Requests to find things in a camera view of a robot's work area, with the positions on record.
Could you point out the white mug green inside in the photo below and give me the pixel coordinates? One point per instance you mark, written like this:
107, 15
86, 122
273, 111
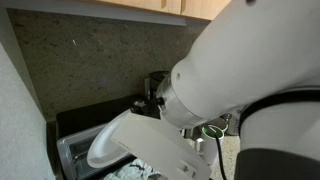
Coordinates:
210, 150

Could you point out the white round plate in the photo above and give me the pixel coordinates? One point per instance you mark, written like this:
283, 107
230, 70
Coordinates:
106, 146

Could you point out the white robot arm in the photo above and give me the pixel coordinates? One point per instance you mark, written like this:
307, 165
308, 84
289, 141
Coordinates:
253, 66

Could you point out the black steel coffee maker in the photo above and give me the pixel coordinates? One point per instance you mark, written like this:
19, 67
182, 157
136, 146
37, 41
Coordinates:
156, 81

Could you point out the light wood wall cabinet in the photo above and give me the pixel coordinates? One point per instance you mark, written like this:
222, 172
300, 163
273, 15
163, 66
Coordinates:
196, 8

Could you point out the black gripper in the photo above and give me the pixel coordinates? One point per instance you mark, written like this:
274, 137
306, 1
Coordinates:
148, 108

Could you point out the perforated metal utensil holder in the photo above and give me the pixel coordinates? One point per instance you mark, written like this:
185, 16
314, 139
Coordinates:
230, 125

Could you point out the grey white dish cloth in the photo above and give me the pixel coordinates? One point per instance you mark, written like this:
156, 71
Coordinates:
133, 171

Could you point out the silver toaster oven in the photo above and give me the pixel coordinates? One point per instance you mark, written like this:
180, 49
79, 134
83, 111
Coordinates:
75, 150

